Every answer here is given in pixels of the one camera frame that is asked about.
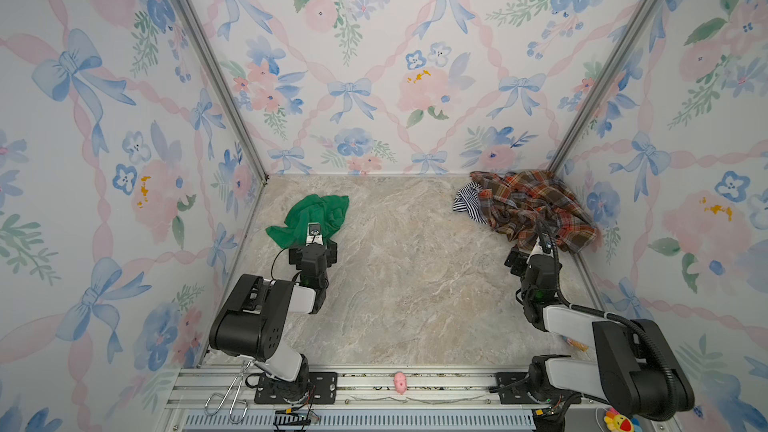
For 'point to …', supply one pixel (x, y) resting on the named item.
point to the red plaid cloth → (515, 201)
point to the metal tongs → (231, 399)
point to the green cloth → (326, 211)
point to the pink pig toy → (400, 382)
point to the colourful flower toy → (617, 422)
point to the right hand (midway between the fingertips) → (532, 249)
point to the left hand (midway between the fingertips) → (311, 238)
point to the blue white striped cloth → (467, 199)
